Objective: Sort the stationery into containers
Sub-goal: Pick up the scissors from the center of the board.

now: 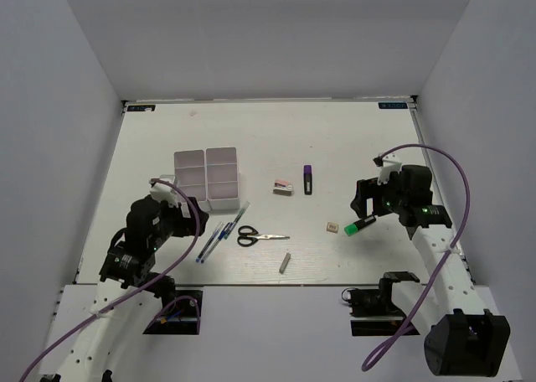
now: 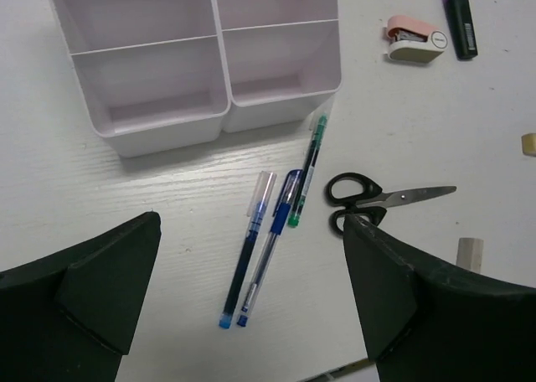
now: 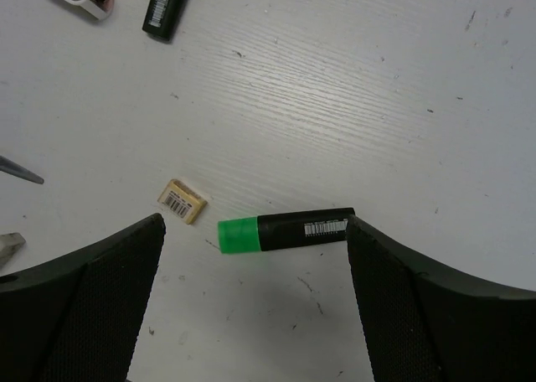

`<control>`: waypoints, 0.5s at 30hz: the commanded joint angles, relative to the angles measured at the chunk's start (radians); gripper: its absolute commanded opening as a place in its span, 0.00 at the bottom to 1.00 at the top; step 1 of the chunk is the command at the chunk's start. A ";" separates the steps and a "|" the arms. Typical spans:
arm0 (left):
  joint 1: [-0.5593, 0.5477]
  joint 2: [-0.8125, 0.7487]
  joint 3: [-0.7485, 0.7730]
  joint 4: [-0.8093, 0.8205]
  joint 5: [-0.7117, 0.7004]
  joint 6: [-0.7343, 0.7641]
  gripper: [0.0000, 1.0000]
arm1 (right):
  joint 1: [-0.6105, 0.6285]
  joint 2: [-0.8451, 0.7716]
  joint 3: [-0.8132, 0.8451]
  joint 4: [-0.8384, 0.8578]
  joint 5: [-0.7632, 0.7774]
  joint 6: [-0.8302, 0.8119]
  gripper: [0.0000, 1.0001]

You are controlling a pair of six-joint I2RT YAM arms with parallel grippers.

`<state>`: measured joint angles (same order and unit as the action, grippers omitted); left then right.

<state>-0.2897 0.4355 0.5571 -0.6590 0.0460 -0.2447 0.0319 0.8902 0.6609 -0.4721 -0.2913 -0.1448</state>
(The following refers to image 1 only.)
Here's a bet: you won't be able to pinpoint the right white organizer tray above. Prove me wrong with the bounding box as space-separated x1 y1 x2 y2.
205 147 240 211

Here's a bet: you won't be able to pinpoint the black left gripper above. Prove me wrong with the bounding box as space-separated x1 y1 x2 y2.
150 196 209 249

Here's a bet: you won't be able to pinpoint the white organizer tray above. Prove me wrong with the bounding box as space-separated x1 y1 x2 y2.
205 147 240 211
173 150 210 212

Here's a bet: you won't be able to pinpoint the green clear pen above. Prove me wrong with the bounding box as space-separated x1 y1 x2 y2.
224 201 250 239

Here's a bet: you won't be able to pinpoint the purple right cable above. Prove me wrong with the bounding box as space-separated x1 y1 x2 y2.
361 143 470 373

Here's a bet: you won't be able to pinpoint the blue pen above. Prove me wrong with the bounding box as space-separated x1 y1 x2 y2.
200 222 232 264
196 222 224 263

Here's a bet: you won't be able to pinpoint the pink white stapler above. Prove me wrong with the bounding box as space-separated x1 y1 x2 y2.
272 179 294 196

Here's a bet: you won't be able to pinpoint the black handled scissors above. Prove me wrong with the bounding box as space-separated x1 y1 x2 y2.
237 225 290 247

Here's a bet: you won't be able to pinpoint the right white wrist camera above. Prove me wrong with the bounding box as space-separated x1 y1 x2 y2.
373 153 402 186

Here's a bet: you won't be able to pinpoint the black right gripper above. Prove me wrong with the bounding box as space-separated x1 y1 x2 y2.
351 170 408 218

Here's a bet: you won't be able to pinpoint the right corner label sticker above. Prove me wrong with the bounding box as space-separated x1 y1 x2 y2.
378 101 408 110

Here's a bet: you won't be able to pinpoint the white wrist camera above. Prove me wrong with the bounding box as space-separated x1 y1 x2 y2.
149 178 179 208
373 153 402 186

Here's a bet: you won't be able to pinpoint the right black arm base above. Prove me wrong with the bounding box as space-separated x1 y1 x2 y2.
341 271 420 337

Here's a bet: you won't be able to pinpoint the left corner label sticker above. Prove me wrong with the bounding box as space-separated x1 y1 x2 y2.
126 105 156 112

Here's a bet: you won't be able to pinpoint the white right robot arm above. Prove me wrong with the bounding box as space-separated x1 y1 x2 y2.
346 165 510 378

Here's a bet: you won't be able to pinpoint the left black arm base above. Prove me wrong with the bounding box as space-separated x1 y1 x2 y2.
143 289 204 336

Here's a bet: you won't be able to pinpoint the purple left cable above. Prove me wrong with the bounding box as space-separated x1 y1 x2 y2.
18 178 202 382

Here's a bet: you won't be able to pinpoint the left white organizer tray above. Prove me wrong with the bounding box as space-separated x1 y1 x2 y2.
173 150 210 212

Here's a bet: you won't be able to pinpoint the small beige eraser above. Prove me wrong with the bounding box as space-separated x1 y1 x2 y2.
326 222 338 234

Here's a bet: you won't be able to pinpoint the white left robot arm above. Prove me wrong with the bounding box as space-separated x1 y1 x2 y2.
44 193 209 381

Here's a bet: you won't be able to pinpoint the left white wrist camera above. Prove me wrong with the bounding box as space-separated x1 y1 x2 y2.
149 178 179 208

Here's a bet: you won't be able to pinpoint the green cap highlighter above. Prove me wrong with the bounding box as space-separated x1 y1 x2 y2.
344 215 376 236

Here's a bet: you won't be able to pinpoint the corner label sticker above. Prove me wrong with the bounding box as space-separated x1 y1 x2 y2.
378 101 408 110
126 105 156 112

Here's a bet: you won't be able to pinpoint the purple cable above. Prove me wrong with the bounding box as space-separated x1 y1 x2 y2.
361 143 470 373
18 178 202 382

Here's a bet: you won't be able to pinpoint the purple cap highlighter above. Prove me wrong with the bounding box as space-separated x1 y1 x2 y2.
303 165 312 195

